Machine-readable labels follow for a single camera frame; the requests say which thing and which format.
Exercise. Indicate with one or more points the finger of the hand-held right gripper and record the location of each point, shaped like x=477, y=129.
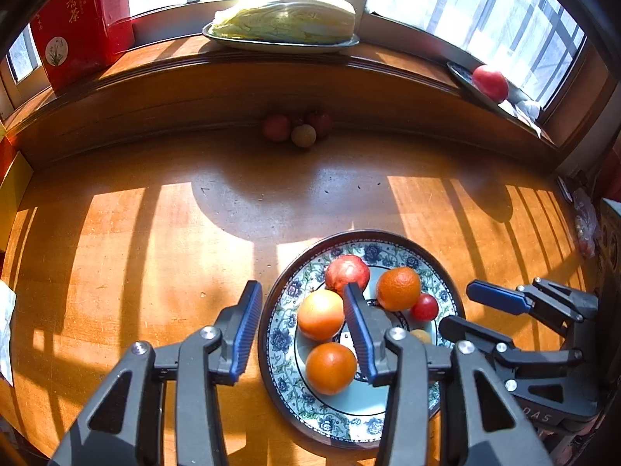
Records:
x=465, y=331
x=499, y=296

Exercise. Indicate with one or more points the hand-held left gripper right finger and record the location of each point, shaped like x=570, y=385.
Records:
x=356, y=330

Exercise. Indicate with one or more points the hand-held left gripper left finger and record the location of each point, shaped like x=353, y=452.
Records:
x=247, y=330

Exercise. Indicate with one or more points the pale orange citrus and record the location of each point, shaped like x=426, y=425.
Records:
x=318, y=315

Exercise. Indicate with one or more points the longan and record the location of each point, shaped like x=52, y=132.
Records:
x=420, y=336
x=303, y=136

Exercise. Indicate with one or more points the red cherry tomato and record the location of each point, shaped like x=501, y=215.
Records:
x=425, y=307

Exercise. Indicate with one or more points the smooth orange tomato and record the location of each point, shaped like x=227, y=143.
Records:
x=330, y=369

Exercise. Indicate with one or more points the orange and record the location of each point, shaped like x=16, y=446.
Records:
x=399, y=289

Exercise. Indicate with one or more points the speckled red apple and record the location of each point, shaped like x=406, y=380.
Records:
x=344, y=272

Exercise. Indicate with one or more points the blue floral plate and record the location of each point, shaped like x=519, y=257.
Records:
x=339, y=410

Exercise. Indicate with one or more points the clear plastic bag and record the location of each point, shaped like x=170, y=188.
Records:
x=584, y=223

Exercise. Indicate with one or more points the white plastic bag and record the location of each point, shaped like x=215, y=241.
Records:
x=526, y=111

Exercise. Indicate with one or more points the large red tomato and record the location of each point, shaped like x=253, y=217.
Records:
x=276, y=128

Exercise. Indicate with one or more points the small metal tray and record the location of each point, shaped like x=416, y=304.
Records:
x=465, y=77

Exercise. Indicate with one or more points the white paper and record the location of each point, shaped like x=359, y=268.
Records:
x=6, y=330

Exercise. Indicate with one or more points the yellow box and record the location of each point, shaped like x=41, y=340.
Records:
x=12, y=204

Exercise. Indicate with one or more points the oval metal tray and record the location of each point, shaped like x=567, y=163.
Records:
x=271, y=44

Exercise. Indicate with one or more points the small red box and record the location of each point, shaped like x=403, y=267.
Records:
x=6, y=158

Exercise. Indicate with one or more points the napa cabbage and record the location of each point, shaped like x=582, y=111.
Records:
x=286, y=19

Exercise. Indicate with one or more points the tall red box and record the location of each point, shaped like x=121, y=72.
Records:
x=82, y=24

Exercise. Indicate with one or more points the window frame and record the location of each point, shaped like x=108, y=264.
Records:
x=165, y=22

